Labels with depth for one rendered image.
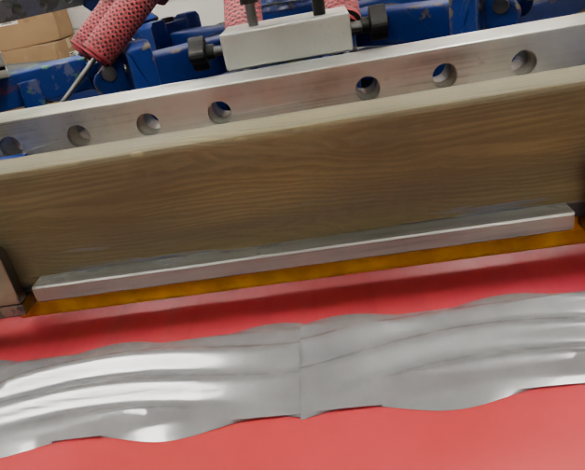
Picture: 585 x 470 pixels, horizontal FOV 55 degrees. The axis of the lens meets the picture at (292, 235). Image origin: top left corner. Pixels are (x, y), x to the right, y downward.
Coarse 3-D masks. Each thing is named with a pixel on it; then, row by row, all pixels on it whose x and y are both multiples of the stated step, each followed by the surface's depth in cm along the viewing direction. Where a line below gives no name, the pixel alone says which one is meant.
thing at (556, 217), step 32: (416, 224) 31; (448, 224) 30; (480, 224) 29; (512, 224) 29; (544, 224) 29; (192, 256) 32; (224, 256) 31; (256, 256) 30; (288, 256) 30; (320, 256) 30; (352, 256) 30; (32, 288) 32; (64, 288) 32; (96, 288) 32; (128, 288) 31
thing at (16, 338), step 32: (256, 288) 35; (288, 288) 34; (0, 320) 37; (32, 320) 36; (64, 320) 36; (96, 320) 35; (128, 320) 34; (160, 320) 34; (192, 320) 33; (224, 320) 33; (256, 320) 32; (288, 320) 32; (0, 352) 34; (32, 352) 33; (64, 352) 32; (64, 448) 26; (96, 448) 25; (128, 448) 25; (160, 448) 25; (192, 448) 24; (224, 448) 24; (256, 448) 24; (288, 448) 24
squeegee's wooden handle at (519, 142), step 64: (256, 128) 29; (320, 128) 28; (384, 128) 28; (448, 128) 28; (512, 128) 28; (576, 128) 28; (0, 192) 30; (64, 192) 30; (128, 192) 30; (192, 192) 30; (256, 192) 30; (320, 192) 30; (384, 192) 30; (448, 192) 30; (512, 192) 30; (576, 192) 30; (64, 256) 32; (128, 256) 32
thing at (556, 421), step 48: (336, 288) 34; (384, 288) 33; (432, 288) 32; (480, 288) 31; (528, 288) 30; (576, 288) 30; (576, 384) 24; (336, 432) 24; (384, 432) 23; (432, 432) 23; (480, 432) 23; (528, 432) 22; (576, 432) 22
